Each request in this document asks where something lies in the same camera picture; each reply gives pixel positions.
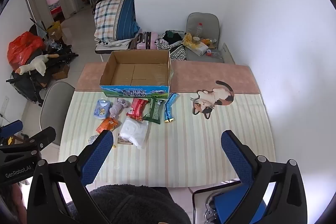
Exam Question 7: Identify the green snack packet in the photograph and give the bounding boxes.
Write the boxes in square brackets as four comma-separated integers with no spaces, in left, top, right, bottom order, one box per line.
[142,97,166,125]

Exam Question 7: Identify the red snack packet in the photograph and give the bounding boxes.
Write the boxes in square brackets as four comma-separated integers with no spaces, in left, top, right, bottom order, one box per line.
[126,98,149,122]

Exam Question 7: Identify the white plastic bag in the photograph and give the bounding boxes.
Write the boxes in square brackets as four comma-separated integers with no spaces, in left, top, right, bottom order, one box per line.
[119,117,149,149]

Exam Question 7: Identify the blue snack packet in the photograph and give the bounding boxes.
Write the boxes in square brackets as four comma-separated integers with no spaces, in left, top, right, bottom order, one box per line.
[164,93,179,123]

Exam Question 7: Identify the black stroller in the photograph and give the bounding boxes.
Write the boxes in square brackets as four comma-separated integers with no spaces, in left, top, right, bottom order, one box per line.
[6,18,79,106]

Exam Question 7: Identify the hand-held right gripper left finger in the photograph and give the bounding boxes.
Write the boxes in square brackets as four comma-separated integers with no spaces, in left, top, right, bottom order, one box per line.
[27,130,114,224]

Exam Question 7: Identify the person's dark fleece clothing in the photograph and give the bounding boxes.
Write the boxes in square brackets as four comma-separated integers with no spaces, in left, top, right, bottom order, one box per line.
[66,184,192,224]

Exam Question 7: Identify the blue cartoon tissue pack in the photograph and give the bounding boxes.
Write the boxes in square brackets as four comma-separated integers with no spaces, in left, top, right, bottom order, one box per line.
[94,99,110,119]

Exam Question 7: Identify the folded white cloth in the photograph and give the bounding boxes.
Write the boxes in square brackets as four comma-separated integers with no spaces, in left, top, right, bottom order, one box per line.
[95,38,137,47]

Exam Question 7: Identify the white wrapped package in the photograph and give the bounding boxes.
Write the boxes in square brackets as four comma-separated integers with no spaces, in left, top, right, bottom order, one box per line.
[188,42,209,56]

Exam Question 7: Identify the red plastic bag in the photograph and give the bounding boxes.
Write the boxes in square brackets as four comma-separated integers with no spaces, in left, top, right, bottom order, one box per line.
[7,31,46,71]

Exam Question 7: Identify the small cardboard box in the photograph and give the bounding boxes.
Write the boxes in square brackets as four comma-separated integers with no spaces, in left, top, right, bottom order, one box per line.
[52,64,70,80]

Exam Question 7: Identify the orange snack packet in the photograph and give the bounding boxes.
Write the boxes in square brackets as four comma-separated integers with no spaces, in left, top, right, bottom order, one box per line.
[96,117,119,134]

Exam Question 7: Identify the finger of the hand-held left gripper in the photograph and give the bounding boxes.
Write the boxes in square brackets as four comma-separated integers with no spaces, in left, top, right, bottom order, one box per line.
[0,120,24,138]
[0,126,56,158]

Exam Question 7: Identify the pink table mat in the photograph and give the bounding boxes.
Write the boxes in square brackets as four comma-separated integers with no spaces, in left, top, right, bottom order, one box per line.
[75,63,260,94]

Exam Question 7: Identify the black and white patterned bag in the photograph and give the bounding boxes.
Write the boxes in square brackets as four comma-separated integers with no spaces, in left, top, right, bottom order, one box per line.
[155,30,187,60]

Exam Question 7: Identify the pink suitcase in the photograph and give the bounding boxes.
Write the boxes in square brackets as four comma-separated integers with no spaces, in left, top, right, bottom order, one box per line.
[136,31,159,50]

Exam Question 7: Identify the silver metal rings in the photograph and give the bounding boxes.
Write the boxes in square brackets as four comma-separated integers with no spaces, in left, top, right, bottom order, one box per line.
[205,194,218,222]

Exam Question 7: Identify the person's left forearm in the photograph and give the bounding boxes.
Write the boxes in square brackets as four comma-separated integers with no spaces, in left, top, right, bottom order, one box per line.
[0,183,28,224]

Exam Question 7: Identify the white goose plush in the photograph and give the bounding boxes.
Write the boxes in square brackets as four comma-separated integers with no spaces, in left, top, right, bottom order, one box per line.
[15,53,59,76]

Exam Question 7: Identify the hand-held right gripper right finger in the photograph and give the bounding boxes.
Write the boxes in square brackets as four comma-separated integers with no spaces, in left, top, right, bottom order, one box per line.
[221,130,307,224]

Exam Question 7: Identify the yellow plastic bag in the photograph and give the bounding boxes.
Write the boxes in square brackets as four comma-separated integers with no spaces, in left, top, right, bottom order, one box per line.
[183,33,195,46]

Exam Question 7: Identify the white-legged bench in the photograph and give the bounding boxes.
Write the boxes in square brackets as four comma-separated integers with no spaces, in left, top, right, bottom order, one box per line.
[94,42,137,62]

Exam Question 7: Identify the clear bottle with red cap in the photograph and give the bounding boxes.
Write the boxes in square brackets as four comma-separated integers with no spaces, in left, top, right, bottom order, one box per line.
[194,22,204,39]

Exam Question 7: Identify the white board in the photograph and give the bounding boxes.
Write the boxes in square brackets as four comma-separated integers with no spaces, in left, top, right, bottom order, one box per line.
[222,43,236,65]

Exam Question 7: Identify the cat-shaped mat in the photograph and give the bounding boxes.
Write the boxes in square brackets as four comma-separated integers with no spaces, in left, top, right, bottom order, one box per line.
[191,80,235,119]

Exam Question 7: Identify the folded plaid quilt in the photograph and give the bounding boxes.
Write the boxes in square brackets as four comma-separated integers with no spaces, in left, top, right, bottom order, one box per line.
[94,0,140,42]

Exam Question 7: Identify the clear plastic bottle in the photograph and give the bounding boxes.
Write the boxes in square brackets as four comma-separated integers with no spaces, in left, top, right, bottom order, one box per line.
[87,135,116,148]

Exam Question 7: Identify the yellow paper bag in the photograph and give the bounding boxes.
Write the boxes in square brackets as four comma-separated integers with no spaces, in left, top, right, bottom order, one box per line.
[47,21,62,39]

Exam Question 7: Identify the grey padded chair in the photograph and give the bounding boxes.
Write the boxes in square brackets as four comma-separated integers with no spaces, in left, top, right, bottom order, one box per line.
[185,13,225,63]

